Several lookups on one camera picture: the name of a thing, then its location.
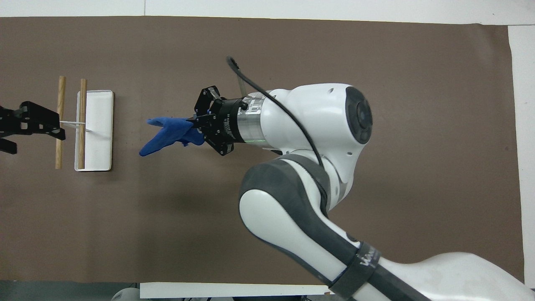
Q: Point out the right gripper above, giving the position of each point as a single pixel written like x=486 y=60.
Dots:
x=230 y=121

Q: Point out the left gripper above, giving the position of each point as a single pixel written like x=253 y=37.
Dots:
x=7 y=122

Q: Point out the blue towel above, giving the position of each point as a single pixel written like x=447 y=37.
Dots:
x=169 y=130

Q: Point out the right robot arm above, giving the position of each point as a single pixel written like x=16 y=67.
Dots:
x=317 y=113

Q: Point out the towel rack with wooden bars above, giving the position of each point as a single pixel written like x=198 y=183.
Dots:
x=98 y=125

